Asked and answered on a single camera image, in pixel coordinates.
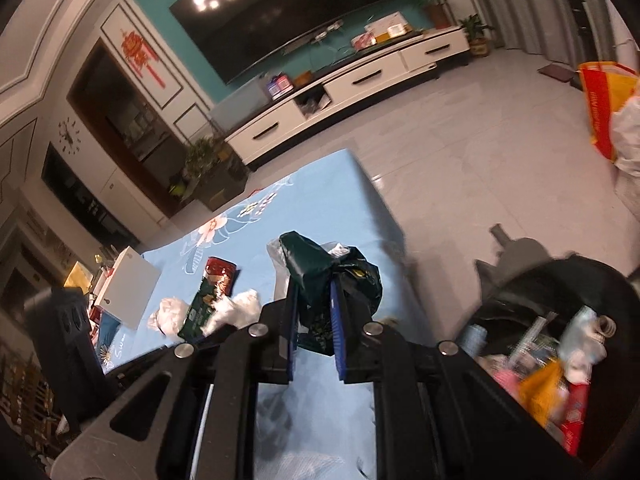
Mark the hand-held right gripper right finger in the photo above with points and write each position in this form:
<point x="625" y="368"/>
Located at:
<point x="337" y="330"/>

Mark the white plastic bag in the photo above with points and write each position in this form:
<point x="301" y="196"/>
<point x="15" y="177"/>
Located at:
<point x="631" y="135"/>

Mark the clear storage box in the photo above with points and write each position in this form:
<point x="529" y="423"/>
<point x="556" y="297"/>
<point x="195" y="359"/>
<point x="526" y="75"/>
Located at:
<point x="237" y="105"/>

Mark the large black television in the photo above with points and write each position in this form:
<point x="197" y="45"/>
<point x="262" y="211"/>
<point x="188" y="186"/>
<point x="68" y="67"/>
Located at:
<point x="300" y="10"/>

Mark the black wall clock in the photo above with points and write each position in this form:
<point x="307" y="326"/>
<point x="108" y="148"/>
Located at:
<point x="69" y="134"/>

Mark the red knot decoration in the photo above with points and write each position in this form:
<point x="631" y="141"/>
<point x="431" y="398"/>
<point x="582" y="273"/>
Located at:
<point x="135" y="47"/>

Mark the large potted plant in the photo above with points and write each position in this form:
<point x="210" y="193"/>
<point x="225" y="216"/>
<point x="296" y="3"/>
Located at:
<point x="205" y="155"/>

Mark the green snack packet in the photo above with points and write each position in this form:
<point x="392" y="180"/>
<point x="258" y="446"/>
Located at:
<point x="200" y="310"/>

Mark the red snack packet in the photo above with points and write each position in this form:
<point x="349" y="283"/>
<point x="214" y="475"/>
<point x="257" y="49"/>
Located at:
<point x="220" y="272"/>

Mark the black plastic bin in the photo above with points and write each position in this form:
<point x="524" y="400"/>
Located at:
<point x="600" y="272"/>

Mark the dark floor mat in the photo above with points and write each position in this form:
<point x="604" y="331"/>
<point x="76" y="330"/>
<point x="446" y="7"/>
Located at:
<point x="555" y="72"/>

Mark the white cardboard box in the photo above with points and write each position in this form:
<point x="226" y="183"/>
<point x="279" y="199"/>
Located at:
<point x="127" y="285"/>

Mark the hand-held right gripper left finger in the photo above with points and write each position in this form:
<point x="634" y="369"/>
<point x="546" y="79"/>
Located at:
<point x="290" y="330"/>

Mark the crumpled white tissue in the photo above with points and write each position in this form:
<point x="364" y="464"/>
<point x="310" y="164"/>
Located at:
<point x="167" y="315"/>
<point x="240" y="305"/>

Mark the small potted plant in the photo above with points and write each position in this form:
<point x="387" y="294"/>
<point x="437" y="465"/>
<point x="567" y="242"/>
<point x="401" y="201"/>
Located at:
<point x="475" y="32"/>

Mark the brown cardboard box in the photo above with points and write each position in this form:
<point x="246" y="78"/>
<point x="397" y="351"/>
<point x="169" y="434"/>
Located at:
<point x="387" y="24"/>

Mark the pink packet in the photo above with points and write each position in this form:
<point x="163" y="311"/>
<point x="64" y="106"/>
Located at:
<point x="362" y="40"/>

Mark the pile of discarded wrappers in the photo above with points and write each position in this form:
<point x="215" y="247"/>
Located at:
<point x="580" y="345"/>

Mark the white television cabinet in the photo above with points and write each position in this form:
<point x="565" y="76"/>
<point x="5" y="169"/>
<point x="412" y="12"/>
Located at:
<point x="280" y="127"/>

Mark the dark green plastic bag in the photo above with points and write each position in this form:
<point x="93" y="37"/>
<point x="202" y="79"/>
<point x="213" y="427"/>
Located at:
<point x="305" y="260"/>

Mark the red and yellow shopping bag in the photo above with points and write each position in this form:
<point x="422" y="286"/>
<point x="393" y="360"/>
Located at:
<point x="602" y="105"/>

